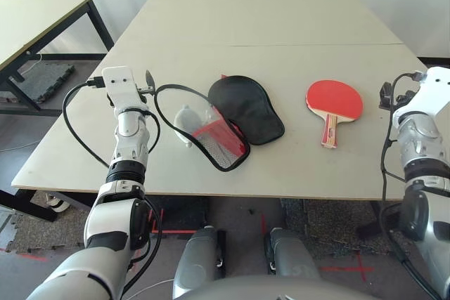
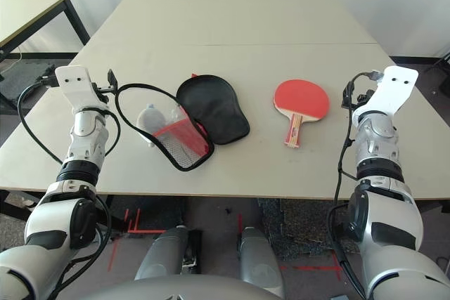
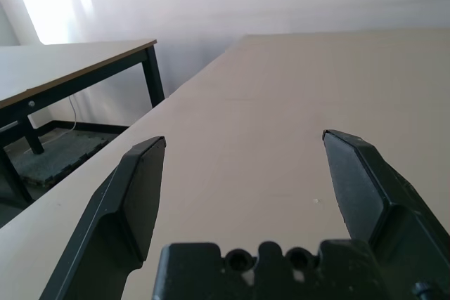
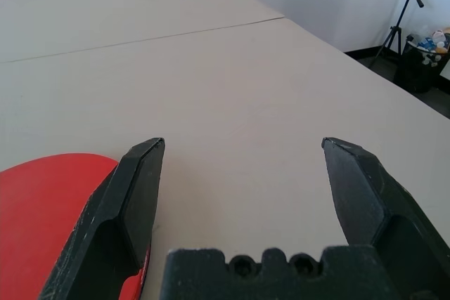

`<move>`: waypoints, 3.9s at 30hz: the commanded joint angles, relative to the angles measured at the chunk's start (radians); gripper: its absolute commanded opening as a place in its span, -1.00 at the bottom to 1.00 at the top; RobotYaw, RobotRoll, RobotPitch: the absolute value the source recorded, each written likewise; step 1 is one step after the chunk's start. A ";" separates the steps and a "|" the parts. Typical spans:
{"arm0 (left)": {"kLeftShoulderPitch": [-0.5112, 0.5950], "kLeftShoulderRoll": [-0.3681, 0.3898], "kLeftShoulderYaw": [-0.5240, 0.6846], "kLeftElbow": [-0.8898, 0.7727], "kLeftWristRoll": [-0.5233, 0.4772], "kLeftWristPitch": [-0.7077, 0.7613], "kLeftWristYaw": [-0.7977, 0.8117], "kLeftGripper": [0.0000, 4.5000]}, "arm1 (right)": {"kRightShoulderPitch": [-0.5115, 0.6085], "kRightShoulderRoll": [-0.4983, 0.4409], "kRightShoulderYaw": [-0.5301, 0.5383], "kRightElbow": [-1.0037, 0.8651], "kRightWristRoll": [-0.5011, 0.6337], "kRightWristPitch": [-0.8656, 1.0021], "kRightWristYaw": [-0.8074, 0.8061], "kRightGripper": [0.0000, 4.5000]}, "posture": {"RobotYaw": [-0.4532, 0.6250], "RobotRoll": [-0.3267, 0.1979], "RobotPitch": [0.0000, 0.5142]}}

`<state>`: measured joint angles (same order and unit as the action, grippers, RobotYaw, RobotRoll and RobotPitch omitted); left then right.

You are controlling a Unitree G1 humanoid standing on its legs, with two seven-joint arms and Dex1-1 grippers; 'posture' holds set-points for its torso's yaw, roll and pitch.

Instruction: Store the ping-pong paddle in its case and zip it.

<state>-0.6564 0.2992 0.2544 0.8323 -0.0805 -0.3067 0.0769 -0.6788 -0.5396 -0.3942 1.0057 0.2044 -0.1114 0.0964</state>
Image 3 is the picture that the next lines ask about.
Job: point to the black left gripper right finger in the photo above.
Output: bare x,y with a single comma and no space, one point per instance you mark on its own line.
379,191

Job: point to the dark foam floor mat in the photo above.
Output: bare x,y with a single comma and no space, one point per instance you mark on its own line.
59,152

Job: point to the black-framed side table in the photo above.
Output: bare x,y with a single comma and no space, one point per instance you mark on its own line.
70,64

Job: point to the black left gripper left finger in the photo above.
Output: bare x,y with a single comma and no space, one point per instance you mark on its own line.
116,208

